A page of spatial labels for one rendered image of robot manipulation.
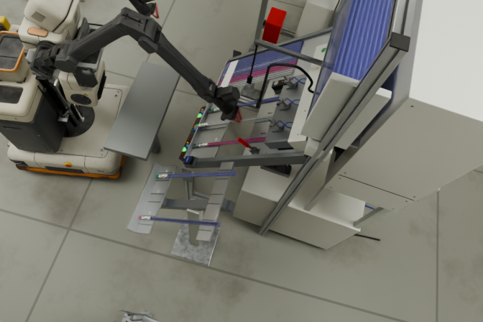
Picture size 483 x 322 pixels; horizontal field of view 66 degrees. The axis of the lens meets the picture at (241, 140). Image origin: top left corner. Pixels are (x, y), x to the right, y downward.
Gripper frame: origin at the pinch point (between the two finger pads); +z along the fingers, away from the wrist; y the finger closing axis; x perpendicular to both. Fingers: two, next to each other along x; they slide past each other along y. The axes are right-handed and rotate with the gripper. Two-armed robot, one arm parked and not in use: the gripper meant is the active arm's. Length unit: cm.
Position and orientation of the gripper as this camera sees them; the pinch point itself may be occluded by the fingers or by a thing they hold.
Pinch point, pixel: (239, 120)
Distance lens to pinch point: 175.9
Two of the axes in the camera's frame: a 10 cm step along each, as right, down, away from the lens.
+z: 5.4, 5.1, 6.7
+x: -7.9, 0.4, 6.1
